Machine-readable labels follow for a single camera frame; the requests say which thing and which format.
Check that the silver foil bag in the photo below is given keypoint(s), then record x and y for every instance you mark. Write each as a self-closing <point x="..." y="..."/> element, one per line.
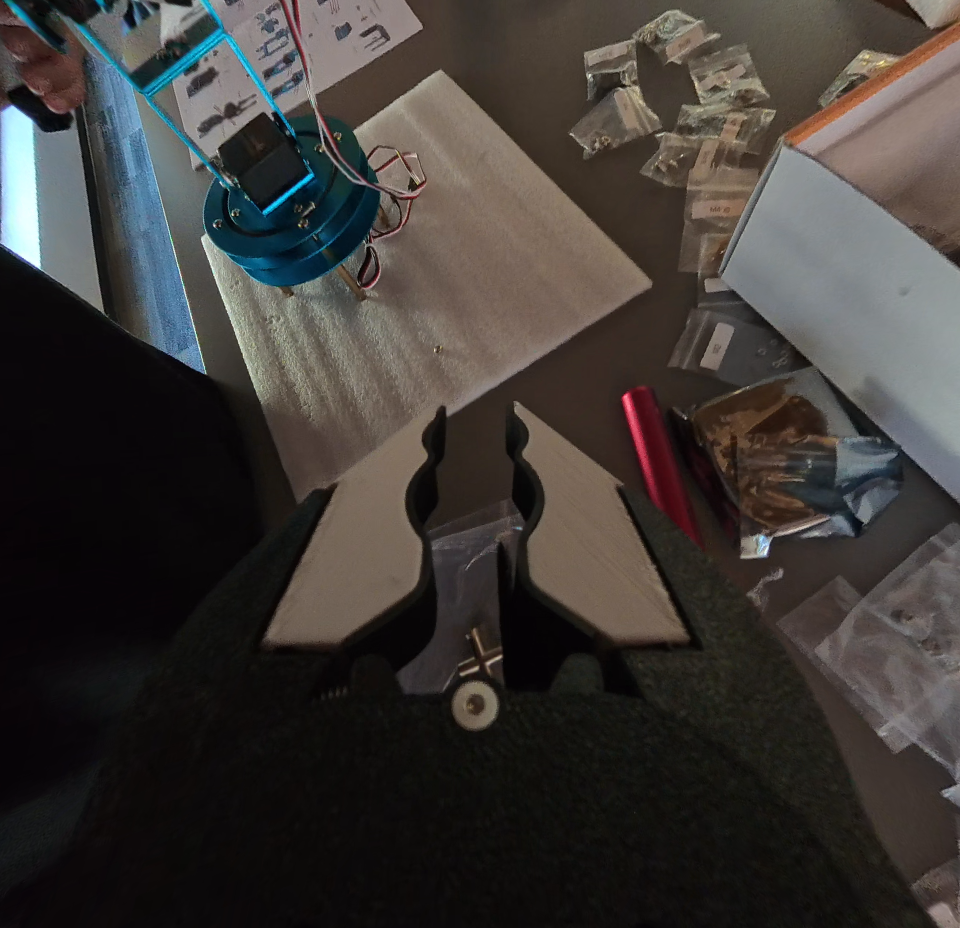
<point x="780" y="463"/>

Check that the white foam sheet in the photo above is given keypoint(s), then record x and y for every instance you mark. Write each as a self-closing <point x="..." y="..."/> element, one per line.
<point x="465" y="268"/>

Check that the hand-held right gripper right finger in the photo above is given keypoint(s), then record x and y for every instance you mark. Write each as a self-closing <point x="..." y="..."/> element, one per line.
<point x="600" y="568"/>

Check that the dark red tube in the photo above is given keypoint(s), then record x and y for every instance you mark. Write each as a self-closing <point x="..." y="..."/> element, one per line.
<point x="701" y="478"/>

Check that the clear bag with metal part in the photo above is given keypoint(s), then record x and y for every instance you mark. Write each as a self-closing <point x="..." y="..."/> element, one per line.
<point x="465" y="568"/>

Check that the printed instruction sheet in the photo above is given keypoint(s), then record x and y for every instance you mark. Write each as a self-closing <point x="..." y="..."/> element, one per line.
<point x="352" y="13"/>

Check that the red metal cylinder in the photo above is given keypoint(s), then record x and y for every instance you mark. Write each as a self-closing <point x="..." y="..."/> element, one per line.
<point x="660" y="455"/>

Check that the pile of small screw bags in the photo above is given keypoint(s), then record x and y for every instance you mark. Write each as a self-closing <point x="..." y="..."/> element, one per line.
<point x="712" y="73"/>

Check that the grey desk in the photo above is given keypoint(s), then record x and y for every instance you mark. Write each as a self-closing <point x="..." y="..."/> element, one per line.
<point x="480" y="50"/>

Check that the person's black shirt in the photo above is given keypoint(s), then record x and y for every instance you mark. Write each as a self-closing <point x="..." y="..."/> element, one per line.
<point x="75" y="493"/>

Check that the orange white cardboard box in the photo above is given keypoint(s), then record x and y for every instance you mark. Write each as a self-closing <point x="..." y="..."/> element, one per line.
<point x="825" y="283"/>

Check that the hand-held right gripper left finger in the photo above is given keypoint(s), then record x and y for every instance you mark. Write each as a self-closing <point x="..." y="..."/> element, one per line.
<point x="352" y="568"/>

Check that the person's left hand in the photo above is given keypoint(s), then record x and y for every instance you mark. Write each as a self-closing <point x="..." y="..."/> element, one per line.
<point x="37" y="65"/>

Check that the blue toy robot arm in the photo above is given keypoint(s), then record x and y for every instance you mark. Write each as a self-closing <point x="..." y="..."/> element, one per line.
<point x="300" y="208"/>

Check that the crumpled clear plastic bag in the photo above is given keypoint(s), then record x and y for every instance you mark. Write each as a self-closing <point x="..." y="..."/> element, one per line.
<point x="885" y="643"/>

